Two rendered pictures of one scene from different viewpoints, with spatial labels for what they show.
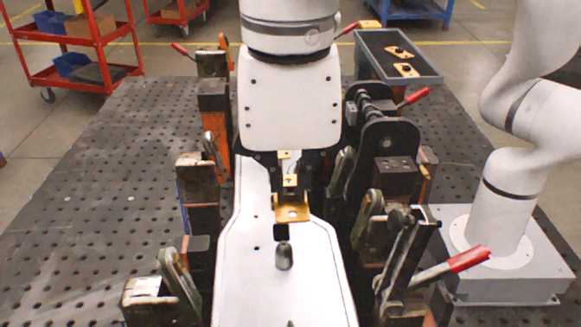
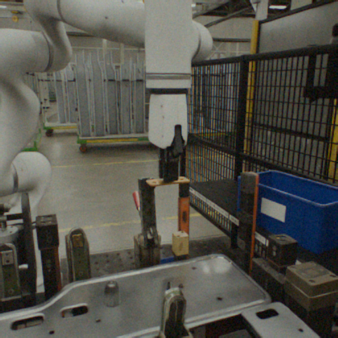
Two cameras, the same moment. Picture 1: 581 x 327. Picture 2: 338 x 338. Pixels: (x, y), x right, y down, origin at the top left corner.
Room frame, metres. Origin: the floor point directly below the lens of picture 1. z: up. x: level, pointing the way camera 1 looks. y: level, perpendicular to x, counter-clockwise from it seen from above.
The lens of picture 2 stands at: (0.55, 0.64, 1.45)
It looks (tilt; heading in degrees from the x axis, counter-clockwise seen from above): 15 degrees down; 254
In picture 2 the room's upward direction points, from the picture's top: straight up
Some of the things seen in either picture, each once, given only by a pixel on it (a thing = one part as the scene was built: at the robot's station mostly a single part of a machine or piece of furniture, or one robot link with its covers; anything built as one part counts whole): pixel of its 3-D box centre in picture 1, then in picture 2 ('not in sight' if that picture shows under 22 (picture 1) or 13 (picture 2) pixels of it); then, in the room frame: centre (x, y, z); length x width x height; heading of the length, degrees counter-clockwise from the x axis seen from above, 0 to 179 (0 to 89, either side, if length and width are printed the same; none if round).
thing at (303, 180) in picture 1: (311, 169); (164, 160); (0.37, -0.02, 1.29); 0.03 x 0.03 x 0.07; 5
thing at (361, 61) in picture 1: (361, 92); not in sight; (1.35, -0.26, 0.92); 0.08 x 0.08 x 0.44; 5
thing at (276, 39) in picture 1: (291, 27); (168, 82); (0.37, 0.00, 1.44); 0.09 x 0.08 x 0.03; 95
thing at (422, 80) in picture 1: (392, 53); not in sight; (1.09, -0.28, 1.16); 0.37 x 0.14 x 0.02; 5
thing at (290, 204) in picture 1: (290, 194); (168, 179); (0.37, 0.00, 1.26); 0.08 x 0.04 x 0.01; 5
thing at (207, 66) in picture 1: (216, 96); not in sight; (1.40, 0.27, 0.88); 0.15 x 0.11 x 0.36; 95
